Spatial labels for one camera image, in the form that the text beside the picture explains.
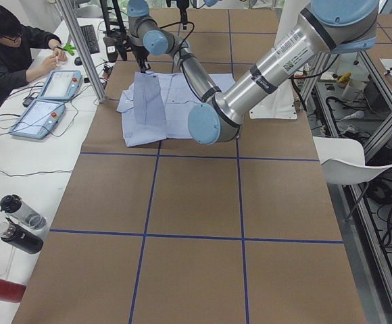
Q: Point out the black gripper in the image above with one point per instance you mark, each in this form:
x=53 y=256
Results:
x=141 y=52

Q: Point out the blue striped button shirt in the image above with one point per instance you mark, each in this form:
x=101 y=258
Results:
x=159 y=106

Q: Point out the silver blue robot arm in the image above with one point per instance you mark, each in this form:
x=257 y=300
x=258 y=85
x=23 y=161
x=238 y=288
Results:
x=145 y=36
x=322 y=26

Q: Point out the black computer keyboard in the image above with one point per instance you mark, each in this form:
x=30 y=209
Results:
x=90 y=38

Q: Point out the black computer mouse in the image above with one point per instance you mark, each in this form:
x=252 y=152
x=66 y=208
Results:
x=78 y=61

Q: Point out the upper teach pendant tablet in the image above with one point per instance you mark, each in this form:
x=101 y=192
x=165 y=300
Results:
x=61 y=85

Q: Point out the teach pendant tablet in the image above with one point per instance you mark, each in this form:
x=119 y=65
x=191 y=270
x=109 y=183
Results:
x=61 y=85
x=39 y=119

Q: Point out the lower teach pendant tablet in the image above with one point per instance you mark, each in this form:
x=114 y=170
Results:
x=39 y=119

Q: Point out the seated person in black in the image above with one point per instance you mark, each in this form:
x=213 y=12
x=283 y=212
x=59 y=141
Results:
x=26 y=53

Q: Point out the clear black-capped water bottle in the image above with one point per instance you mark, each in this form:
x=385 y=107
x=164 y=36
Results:
x=14 y=206

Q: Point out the black water bottle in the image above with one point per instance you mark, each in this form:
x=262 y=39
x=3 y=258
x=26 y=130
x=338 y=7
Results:
x=20 y=238

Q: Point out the white plastic chair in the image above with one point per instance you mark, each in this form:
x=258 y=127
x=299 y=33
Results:
x=343 y=163

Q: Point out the red water bottle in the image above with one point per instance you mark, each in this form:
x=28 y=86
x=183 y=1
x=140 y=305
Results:
x=11 y=292

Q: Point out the black camera tripod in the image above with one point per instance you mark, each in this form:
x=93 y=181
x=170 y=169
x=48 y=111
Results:
x=116 y=38

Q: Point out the aluminium frame post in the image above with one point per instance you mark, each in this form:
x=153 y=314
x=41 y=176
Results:
x=82 y=48

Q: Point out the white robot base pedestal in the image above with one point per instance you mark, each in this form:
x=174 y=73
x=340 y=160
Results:
x=280 y=104

